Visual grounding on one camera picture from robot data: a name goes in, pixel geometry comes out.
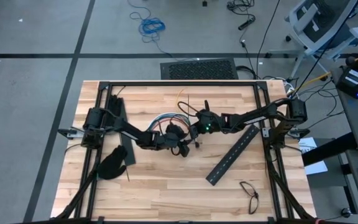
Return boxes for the grey mesh office chair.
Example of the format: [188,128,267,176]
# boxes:
[284,0,358,78]

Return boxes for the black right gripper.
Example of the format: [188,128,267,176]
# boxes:
[194,99,228,135]

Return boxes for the black work glove grey cuff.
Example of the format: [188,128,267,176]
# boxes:
[96,144,129,181]
[106,94,124,121]

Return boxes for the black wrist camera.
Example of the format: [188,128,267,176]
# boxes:
[178,144,191,158]
[189,125,200,141]

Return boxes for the black power strip with cable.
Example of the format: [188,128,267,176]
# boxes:
[227,0,257,32]

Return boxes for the black duct cover strip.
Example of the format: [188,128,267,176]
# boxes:
[116,98,137,167]

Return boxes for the multicoloured wire bundle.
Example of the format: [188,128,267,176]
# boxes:
[147,112,192,131]

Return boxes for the black box device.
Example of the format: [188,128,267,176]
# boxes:
[336,67,358,100]

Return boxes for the white paper sheet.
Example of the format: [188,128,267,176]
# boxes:
[297,136,329,175]

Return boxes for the black slotted cable duct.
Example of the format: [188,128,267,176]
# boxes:
[206,124,260,187]

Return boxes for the coiled blue floor cable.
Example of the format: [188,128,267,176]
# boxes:
[128,0,167,44]

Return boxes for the thick black hanging cable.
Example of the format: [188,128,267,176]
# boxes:
[293,0,358,93]

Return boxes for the black stand beam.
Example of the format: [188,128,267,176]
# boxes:
[301,132,358,167]

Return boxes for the yellow cable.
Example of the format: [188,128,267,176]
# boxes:
[293,72,333,94]

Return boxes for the black aluminium table frame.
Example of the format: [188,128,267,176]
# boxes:
[50,80,318,224]

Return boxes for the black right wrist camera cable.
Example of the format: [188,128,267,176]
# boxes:
[177,101,200,118]

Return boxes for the thin black hanging cable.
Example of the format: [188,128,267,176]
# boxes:
[255,0,282,60]

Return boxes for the black eyeglasses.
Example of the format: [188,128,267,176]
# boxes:
[239,180,260,215]

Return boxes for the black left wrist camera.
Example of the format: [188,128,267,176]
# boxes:
[178,144,191,158]

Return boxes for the bundle of coloured cables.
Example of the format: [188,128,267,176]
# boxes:
[175,89,185,108]
[152,116,183,133]

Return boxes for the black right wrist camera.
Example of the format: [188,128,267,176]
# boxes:
[189,125,200,141]

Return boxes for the black perforated floor mat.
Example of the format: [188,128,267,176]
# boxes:
[160,58,239,80]

